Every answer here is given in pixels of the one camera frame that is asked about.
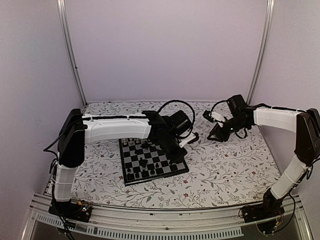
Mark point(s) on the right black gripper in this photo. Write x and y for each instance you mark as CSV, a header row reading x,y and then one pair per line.
x,y
217,130

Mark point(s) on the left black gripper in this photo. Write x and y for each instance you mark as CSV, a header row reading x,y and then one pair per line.
x,y
177,158

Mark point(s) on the black and grey chessboard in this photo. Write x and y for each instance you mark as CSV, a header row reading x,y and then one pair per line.
x,y
127,156

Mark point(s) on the black chess rook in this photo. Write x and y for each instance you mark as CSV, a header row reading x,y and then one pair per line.
x,y
129,176

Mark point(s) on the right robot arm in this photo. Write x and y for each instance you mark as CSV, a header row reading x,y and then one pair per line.
x,y
292,134

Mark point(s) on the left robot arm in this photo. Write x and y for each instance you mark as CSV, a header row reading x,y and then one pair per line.
x,y
81,129

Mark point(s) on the pile of black chess pieces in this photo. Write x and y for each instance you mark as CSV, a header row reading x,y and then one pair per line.
x,y
144,163

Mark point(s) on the row of white chess pieces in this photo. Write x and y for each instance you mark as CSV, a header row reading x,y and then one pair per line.
x,y
126,142

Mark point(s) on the floral patterned table mat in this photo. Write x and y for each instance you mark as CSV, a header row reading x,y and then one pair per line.
x,y
235,172

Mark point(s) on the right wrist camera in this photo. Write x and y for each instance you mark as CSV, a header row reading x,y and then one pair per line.
x,y
213,116

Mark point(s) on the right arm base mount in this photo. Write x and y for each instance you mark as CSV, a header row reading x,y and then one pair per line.
x,y
262,212

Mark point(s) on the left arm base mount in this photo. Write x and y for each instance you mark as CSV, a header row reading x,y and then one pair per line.
x,y
79,211

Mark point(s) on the front aluminium rail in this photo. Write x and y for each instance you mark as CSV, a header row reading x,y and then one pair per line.
x,y
109,222

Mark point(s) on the right aluminium frame post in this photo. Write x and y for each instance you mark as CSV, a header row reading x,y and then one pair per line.
x,y
270,5

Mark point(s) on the aluminium frame post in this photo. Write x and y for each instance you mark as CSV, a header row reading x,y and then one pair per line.
x,y
61,7
270,5

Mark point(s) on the left aluminium frame post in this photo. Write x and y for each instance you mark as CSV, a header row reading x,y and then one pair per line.
x,y
61,7

